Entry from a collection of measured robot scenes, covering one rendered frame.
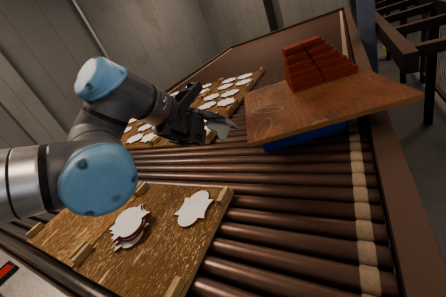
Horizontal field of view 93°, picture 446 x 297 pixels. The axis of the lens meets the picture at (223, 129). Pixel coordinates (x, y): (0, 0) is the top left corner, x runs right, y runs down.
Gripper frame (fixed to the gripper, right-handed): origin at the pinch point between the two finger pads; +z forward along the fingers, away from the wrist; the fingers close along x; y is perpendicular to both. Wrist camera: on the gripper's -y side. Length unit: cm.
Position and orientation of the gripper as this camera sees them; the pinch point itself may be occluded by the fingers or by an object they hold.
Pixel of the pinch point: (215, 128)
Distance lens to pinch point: 61.3
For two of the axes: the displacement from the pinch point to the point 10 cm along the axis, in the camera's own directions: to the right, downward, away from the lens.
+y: -0.7, 9.5, -3.0
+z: 5.4, 2.9, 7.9
